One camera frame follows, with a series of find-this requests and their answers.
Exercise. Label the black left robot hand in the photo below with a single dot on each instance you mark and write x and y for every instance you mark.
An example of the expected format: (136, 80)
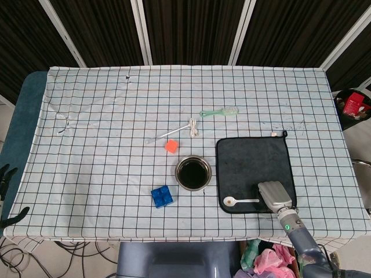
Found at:
(6, 176)

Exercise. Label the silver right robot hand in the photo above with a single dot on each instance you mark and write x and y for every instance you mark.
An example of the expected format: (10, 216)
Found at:
(275, 195)

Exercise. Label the white plastic spoon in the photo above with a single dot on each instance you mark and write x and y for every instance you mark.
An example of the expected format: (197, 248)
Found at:
(229, 201)

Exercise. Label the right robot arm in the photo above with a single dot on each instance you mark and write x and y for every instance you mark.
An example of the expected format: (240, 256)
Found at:
(303, 244)

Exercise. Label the black cloth mat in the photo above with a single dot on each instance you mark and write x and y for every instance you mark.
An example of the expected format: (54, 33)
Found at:
(249, 162)

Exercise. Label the stainless steel bowl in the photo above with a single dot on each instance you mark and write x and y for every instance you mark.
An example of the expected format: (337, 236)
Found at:
(192, 173)

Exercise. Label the green crumpled cloth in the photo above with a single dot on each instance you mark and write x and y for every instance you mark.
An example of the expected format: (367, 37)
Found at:
(249, 252)

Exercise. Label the pink plastic bag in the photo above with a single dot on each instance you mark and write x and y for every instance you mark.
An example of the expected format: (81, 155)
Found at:
(272, 260)

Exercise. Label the green plastic brush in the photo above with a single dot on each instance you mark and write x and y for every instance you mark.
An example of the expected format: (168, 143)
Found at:
(229, 111)

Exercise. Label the black waste bin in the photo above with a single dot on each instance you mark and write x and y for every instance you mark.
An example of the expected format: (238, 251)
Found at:
(347, 121)

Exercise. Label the white black-checked tablecloth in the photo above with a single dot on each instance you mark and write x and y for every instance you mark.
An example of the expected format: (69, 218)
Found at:
(101, 130)

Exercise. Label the blue toy building brick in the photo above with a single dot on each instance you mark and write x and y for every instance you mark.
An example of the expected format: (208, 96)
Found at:
(161, 197)

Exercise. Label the orange cube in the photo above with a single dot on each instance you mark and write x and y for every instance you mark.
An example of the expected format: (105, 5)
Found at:
(171, 145)

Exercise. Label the grey-blue robot torso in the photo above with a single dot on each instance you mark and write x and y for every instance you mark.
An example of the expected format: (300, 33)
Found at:
(179, 260)

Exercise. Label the red carton box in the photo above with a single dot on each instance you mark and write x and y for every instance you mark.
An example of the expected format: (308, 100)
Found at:
(354, 104)

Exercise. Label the clear glass test tube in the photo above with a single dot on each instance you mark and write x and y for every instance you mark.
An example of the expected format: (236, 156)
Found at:
(169, 133)

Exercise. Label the white partition post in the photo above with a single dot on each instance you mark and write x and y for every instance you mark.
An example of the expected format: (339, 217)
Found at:
(142, 32)
(346, 37)
(62, 34)
(242, 32)

